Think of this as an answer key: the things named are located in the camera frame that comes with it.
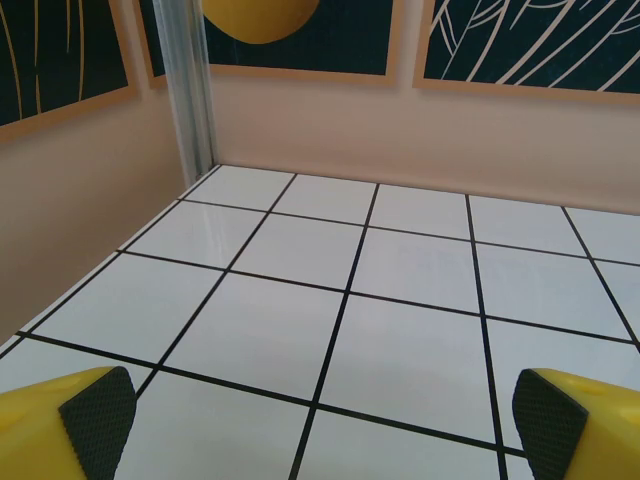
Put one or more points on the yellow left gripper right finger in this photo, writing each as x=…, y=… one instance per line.
x=590, y=430

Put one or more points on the aluminium frame post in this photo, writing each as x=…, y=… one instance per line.
x=187, y=100

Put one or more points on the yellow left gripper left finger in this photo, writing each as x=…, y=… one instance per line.
x=45, y=430

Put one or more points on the wall panel small orange oval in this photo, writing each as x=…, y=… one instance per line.
x=350, y=35

